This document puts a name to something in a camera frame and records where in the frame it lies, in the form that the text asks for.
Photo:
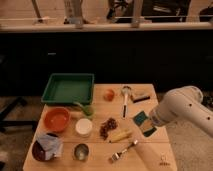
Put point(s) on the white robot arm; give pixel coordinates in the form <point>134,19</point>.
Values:
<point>185,102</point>

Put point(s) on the small metal cup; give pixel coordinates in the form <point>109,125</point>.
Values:
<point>81,152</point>

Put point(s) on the green toy vegetable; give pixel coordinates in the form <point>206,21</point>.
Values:
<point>86,109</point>

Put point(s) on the crumpled blue cloth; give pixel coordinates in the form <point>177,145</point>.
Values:
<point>51,144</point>

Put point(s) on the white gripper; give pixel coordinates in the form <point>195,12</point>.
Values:
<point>155,116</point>

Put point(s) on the white paper cup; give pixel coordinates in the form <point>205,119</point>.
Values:
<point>84,127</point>

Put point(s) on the yellow corn cob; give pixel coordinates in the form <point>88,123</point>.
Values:
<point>120,136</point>

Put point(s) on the orange bowl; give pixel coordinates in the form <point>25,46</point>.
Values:
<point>57,119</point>

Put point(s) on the dark red grape bunch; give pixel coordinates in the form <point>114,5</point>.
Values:
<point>110,124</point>

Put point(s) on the orange toy fruit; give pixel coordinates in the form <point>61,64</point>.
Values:
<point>109,95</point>

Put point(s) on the green plastic tray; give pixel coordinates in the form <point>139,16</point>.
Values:
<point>66,88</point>

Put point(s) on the green sponge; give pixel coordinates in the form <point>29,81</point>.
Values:
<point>139,118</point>

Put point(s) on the dark red bowl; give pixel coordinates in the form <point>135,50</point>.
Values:
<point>38,152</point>

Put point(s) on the metal fork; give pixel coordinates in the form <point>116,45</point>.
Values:
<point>116,156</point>

